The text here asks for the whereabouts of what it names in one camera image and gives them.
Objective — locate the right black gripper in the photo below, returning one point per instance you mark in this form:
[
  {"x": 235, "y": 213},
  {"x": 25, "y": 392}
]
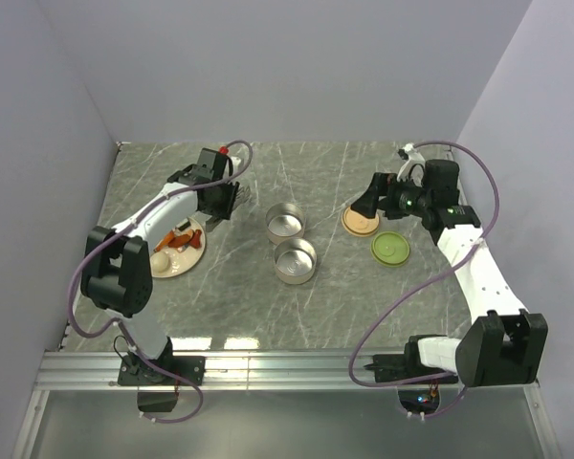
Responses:
[{"x": 366, "y": 203}]

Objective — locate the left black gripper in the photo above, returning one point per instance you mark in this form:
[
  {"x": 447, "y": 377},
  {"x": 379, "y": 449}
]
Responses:
[{"x": 225, "y": 210}]

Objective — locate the metal tongs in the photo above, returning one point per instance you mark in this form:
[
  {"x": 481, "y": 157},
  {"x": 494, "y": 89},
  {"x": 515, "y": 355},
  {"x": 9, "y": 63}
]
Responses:
[{"x": 227, "y": 207}]

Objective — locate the black sushi roll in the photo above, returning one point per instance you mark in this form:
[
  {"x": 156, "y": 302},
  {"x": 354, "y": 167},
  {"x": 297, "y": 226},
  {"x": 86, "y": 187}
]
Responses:
[{"x": 183, "y": 226}]

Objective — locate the white egg ball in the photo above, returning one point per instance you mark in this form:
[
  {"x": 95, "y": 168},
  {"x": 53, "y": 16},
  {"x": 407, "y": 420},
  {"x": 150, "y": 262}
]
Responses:
[{"x": 160, "y": 262}]

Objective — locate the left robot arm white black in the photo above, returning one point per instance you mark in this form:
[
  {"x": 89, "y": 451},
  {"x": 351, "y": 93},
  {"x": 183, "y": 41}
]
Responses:
[{"x": 115, "y": 273}]

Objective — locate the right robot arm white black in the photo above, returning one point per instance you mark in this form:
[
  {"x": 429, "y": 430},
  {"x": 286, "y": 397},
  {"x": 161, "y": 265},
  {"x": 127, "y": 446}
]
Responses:
[{"x": 505, "y": 341}]

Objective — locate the far steel lunch bowl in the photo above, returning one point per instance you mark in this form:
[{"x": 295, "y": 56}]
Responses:
[{"x": 284, "y": 221}]

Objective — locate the steel lunch bowl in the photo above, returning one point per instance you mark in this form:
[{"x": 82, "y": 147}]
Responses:
[
  {"x": 284, "y": 221},
  {"x": 295, "y": 261}
]

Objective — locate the near steel lunch bowl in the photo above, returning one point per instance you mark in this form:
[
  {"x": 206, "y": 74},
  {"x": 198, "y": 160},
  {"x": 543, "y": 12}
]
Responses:
[{"x": 295, "y": 261}]

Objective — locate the orange round lid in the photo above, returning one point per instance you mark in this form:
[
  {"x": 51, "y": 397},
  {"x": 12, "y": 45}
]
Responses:
[{"x": 355, "y": 224}]

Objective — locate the orange red food pieces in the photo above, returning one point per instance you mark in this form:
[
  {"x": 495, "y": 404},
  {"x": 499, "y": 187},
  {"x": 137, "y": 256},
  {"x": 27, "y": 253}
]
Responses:
[{"x": 189, "y": 238}]

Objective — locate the green round lid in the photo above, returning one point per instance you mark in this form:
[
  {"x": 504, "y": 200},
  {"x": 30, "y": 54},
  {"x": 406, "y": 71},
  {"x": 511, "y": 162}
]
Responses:
[{"x": 390, "y": 249}]

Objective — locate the pink white plate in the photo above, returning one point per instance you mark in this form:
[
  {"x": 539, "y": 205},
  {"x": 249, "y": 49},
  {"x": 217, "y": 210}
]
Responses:
[{"x": 184, "y": 260}]

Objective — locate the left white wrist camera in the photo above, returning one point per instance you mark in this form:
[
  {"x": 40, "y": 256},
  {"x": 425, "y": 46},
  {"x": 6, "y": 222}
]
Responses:
[{"x": 233, "y": 163}]

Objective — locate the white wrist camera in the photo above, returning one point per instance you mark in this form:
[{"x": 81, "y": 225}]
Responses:
[
  {"x": 233, "y": 163},
  {"x": 412, "y": 158}
]

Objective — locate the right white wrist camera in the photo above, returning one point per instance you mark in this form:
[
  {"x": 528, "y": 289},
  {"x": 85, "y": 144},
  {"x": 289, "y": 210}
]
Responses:
[{"x": 412, "y": 158}]

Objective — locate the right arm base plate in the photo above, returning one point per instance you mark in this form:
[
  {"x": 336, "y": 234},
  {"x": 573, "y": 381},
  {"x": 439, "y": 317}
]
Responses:
[{"x": 390, "y": 368}]

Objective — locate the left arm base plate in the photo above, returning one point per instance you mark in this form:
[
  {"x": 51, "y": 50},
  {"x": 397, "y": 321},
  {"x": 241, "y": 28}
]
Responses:
[{"x": 170, "y": 371}]

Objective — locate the aluminium mounting rail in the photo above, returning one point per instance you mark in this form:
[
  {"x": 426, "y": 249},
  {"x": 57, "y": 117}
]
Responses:
[{"x": 309, "y": 370}]

